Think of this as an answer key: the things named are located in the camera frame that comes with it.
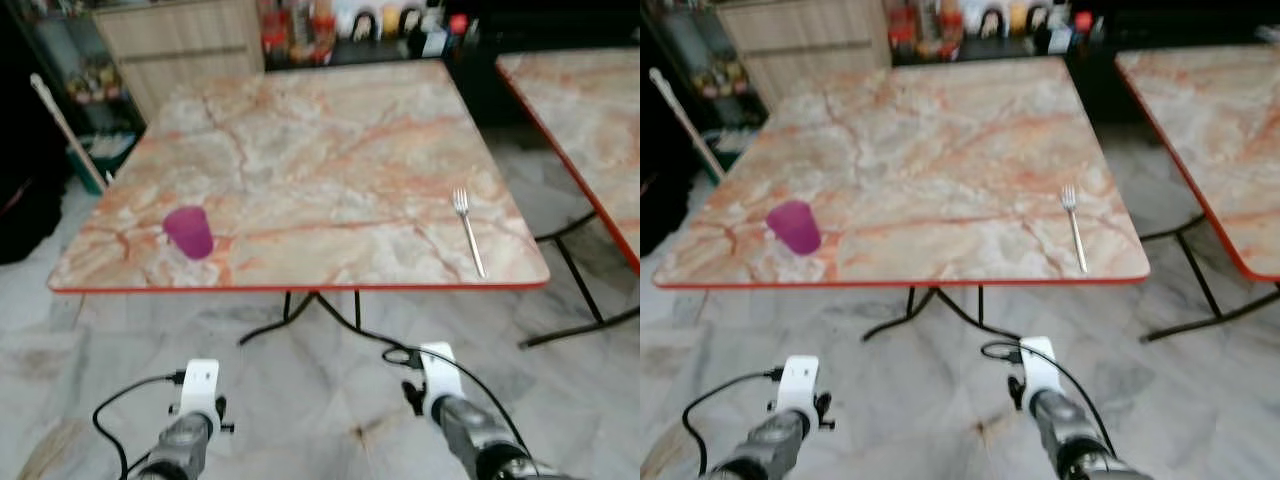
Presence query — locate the light wooden cabinet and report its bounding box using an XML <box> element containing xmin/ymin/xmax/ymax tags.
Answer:
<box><xmin>93</xmin><ymin>0</ymin><xmax>266</xmax><ymax>123</ymax></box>
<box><xmin>718</xmin><ymin>0</ymin><xmax>893</xmax><ymax>111</ymax></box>

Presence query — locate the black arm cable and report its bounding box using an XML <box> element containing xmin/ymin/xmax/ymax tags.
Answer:
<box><xmin>683</xmin><ymin>368</ymin><xmax>786</xmax><ymax>477</ymax></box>
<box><xmin>382</xmin><ymin>345</ymin><xmax>531</xmax><ymax>456</ymax></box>
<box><xmin>93</xmin><ymin>370</ymin><xmax>191</xmax><ymax>480</ymax></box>
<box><xmin>980</xmin><ymin>340</ymin><xmax>1119</xmax><ymax>456</ymax></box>

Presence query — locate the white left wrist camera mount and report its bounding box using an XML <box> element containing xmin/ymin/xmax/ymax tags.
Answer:
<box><xmin>780</xmin><ymin>355</ymin><xmax>821</xmax><ymax>417</ymax></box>
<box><xmin>178</xmin><ymin>359</ymin><xmax>221</xmax><ymax>433</ymax></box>

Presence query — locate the white broom stick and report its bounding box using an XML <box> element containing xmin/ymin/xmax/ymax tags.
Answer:
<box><xmin>648</xmin><ymin>67</ymin><xmax>727</xmax><ymax>183</ymax></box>
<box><xmin>30</xmin><ymin>73</ymin><xmax>111</xmax><ymax>193</ymax></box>

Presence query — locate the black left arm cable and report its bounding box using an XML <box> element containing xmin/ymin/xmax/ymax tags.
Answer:
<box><xmin>93</xmin><ymin>370</ymin><xmax>191</xmax><ymax>480</ymax></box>
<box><xmin>683</xmin><ymin>368</ymin><xmax>786</xmax><ymax>477</ymax></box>

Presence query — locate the silver metal fork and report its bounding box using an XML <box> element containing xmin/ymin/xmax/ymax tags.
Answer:
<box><xmin>452</xmin><ymin>188</ymin><xmax>488</xmax><ymax>280</ymax></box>
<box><xmin>1060</xmin><ymin>185</ymin><xmax>1089</xmax><ymax>275</ymax></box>

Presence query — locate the purple plastic cup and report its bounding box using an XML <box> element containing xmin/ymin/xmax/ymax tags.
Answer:
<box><xmin>162</xmin><ymin>206</ymin><xmax>215</xmax><ymax>261</ymax></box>
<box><xmin>766</xmin><ymin>200</ymin><xmax>823</xmax><ymax>256</ymax></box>

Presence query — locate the black metal table leg frame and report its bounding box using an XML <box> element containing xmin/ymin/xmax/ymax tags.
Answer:
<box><xmin>518</xmin><ymin>210</ymin><xmax>641</xmax><ymax>349</ymax></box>
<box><xmin>1140</xmin><ymin>214</ymin><xmax>1280</xmax><ymax>344</ymax></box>
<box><xmin>862</xmin><ymin>286</ymin><xmax>1023</xmax><ymax>344</ymax></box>
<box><xmin>238</xmin><ymin>289</ymin><xmax>421</xmax><ymax>352</ymax></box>

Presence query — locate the dark shelf rack with jars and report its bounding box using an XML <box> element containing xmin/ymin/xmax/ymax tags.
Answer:
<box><xmin>15</xmin><ymin>0</ymin><xmax>141</xmax><ymax>141</ymax></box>
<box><xmin>645</xmin><ymin>0</ymin><xmax>753</xmax><ymax>141</ymax></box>

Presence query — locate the green plastic bin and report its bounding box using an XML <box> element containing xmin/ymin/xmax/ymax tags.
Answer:
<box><xmin>712</xmin><ymin>128</ymin><xmax>749</xmax><ymax>181</ymax></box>
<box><xmin>72</xmin><ymin>130</ymin><xmax>141</xmax><ymax>189</ymax></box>

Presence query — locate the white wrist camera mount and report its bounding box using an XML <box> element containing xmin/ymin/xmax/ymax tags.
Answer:
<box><xmin>418</xmin><ymin>342</ymin><xmax>463</xmax><ymax>419</ymax></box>
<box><xmin>178</xmin><ymin>359</ymin><xmax>221</xmax><ymax>433</ymax></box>
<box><xmin>780</xmin><ymin>355</ymin><xmax>821</xmax><ymax>417</ymax></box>
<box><xmin>1018</xmin><ymin>336</ymin><xmax>1061</xmax><ymax>411</ymax></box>

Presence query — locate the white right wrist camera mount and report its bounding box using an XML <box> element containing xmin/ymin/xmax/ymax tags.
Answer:
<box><xmin>1018</xmin><ymin>336</ymin><xmax>1061</xmax><ymax>411</ymax></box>
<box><xmin>418</xmin><ymin>342</ymin><xmax>463</xmax><ymax>419</ymax></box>

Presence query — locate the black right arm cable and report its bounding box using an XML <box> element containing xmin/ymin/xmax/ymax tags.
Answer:
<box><xmin>382</xmin><ymin>345</ymin><xmax>531</xmax><ymax>456</ymax></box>
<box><xmin>980</xmin><ymin>340</ymin><xmax>1119</xmax><ymax>456</ymax></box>

